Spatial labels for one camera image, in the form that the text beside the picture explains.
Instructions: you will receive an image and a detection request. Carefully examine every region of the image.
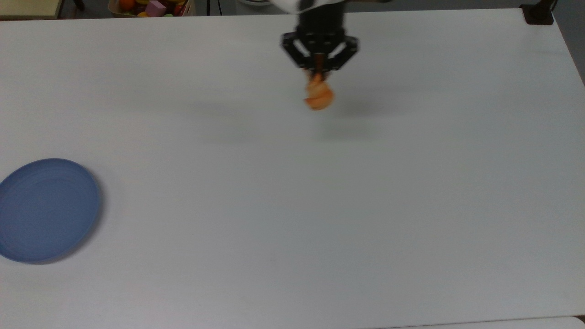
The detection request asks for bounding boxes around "blue round plate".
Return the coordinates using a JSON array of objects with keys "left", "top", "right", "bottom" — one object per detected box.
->
[{"left": 0, "top": 158, "right": 101, "bottom": 264}]

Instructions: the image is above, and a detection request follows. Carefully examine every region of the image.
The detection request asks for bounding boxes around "cardboard box of toys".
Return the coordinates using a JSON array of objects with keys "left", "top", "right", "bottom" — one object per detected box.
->
[{"left": 108, "top": 0, "right": 197, "bottom": 18}]

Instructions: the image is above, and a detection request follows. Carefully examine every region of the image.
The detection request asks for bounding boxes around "orange glazed bread loaf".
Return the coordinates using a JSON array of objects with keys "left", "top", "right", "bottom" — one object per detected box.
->
[{"left": 303, "top": 73, "right": 335, "bottom": 111}]

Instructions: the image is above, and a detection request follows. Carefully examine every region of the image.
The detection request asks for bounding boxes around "black table clamp mount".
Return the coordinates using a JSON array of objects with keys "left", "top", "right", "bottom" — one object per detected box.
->
[{"left": 520, "top": 0, "right": 556, "bottom": 26}]

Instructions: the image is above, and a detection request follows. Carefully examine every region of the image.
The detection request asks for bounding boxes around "light wooden furniture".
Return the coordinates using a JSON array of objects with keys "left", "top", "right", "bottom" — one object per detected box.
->
[{"left": 0, "top": 0, "right": 64, "bottom": 20}]

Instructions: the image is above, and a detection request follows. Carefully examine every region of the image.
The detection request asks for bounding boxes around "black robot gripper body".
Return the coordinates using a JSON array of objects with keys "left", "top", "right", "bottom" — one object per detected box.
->
[{"left": 281, "top": 8, "right": 360, "bottom": 73}]

